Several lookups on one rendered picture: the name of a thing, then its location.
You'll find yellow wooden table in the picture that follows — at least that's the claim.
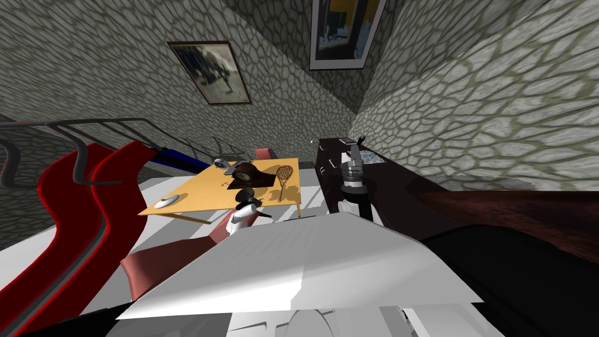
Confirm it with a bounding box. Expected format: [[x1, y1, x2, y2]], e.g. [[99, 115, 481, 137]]
[[138, 158, 302, 225]]

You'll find white oval object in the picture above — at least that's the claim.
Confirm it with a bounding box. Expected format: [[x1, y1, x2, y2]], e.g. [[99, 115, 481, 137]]
[[154, 194, 181, 209]]

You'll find grey speckled flat sheet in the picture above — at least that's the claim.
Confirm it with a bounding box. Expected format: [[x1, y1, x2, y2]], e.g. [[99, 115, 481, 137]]
[[360, 149, 388, 166]]

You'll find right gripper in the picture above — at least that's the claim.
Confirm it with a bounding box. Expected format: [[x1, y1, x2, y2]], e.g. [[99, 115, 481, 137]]
[[348, 135, 367, 164]]

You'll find dark brown mantel clock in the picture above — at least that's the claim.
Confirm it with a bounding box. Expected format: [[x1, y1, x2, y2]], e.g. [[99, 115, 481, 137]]
[[226, 161, 278, 191]]

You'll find brown mesh racket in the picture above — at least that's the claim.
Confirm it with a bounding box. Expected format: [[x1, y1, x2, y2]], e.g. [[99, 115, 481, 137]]
[[276, 165, 295, 203]]

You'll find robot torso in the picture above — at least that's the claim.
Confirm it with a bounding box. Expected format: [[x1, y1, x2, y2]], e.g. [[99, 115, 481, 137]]
[[105, 212, 506, 337]]

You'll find white framed blue yellow picture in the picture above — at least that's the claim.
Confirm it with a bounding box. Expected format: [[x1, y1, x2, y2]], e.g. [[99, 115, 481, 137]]
[[309, 0, 388, 71]]

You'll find dark brown sideboard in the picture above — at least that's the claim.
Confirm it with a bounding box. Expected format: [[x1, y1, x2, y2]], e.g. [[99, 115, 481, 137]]
[[314, 137, 599, 265]]

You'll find dark framed grey picture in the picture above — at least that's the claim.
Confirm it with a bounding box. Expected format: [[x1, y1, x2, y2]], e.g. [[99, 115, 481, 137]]
[[167, 40, 253, 106]]

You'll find red curved seat, dark frame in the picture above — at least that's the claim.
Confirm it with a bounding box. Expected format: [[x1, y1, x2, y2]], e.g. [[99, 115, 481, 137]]
[[0, 116, 162, 337]]

